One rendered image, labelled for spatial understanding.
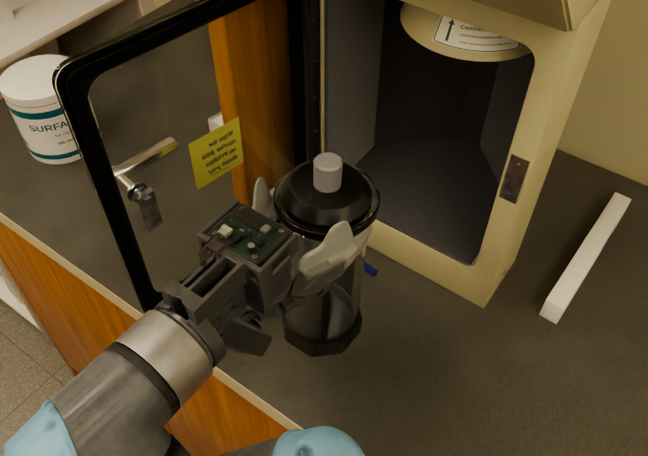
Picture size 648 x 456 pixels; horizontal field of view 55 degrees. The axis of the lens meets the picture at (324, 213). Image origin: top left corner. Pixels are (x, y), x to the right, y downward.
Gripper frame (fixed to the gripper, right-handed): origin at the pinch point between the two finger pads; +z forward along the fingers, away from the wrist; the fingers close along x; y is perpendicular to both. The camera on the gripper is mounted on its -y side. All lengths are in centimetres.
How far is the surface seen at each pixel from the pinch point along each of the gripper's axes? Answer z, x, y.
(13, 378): -16, 102, -123
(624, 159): 63, -21, -28
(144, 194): -7.6, 19.3, -2.5
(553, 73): 19.8, -13.6, 11.7
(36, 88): 6, 63, -14
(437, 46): 21.2, -0.3, 9.0
